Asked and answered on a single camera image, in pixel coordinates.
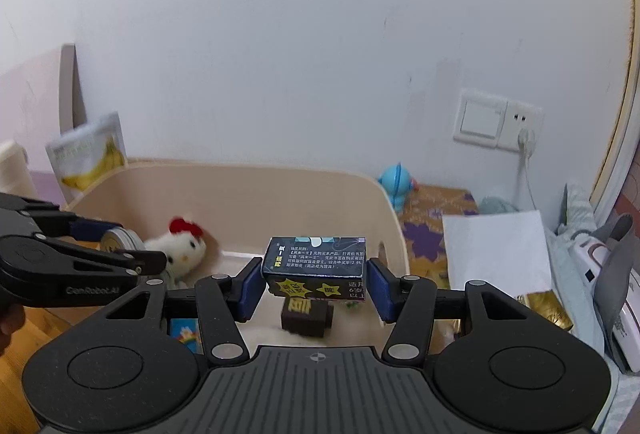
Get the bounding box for round decorated tin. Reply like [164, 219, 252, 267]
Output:
[100, 227, 145, 252]

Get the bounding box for colourful cartoon small box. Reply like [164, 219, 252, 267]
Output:
[169, 318, 203, 354]

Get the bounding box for black square box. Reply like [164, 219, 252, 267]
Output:
[280, 298, 334, 338]

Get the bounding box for black box yellow stars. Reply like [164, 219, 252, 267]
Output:
[262, 236, 367, 302]

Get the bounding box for white plush toy red bow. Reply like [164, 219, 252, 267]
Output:
[143, 217, 206, 289]

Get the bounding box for cream insulated bottle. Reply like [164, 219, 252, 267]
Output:
[0, 139, 38, 198]

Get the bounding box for banana chips snack pouch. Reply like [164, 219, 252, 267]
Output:
[46, 113, 128, 202]

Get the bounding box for gold foil snack bag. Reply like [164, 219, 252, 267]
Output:
[516, 290, 574, 331]

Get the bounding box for beige plastic storage bin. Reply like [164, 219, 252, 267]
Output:
[68, 161, 410, 284]

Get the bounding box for white paper bag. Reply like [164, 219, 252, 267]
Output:
[442, 211, 552, 297]

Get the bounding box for white handheld appliance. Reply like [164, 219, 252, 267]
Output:
[570, 232, 639, 376]

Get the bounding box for patterned brown purple cloth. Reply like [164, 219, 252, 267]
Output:
[398, 184, 478, 289]

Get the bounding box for blue plush toy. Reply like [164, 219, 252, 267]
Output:
[378, 162, 419, 213]

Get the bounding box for white plug and cable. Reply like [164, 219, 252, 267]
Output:
[514, 127, 539, 210]

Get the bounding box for white wall switch socket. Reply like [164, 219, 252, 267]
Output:
[452, 90, 544, 154]

